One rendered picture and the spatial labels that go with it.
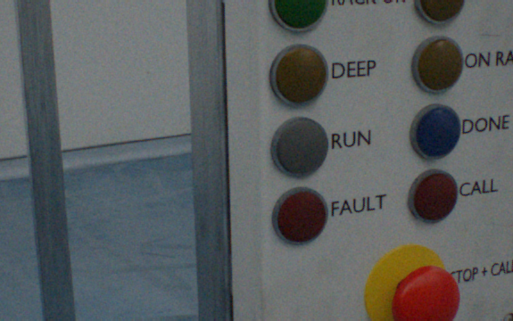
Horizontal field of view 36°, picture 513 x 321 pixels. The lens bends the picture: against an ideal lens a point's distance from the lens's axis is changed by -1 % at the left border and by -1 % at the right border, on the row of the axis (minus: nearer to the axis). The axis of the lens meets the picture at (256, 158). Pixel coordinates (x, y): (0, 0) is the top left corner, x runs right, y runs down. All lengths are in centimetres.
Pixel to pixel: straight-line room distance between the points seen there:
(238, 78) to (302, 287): 11
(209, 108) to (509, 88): 17
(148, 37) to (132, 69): 20
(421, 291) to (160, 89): 411
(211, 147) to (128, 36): 394
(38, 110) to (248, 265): 114
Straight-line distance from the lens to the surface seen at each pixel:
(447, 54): 43
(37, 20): 153
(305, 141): 39
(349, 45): 41
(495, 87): 46
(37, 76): 154
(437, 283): 43
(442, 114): 43
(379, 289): 45
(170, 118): 455
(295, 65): 39
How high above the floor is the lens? 107
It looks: 14 degrees down
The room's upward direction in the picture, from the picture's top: 1 degrees counter-clockwise
